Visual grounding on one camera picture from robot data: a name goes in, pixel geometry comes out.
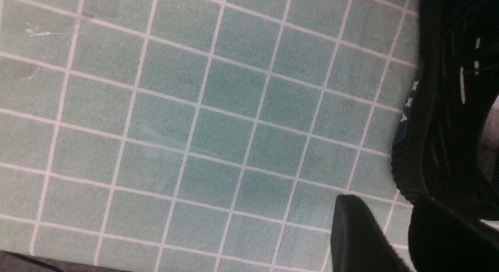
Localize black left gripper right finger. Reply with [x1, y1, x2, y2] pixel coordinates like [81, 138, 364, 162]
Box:
[408, 196, 499, 272]

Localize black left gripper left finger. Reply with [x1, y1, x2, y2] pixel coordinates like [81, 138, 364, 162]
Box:
[330, 194, 410, 272]

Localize black knit sneaker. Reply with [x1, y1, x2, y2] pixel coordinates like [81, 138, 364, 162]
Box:
[391, 0, 499, 221]

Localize green checked floor mat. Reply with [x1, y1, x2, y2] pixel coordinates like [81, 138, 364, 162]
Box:
[0, 0, 419, 272]

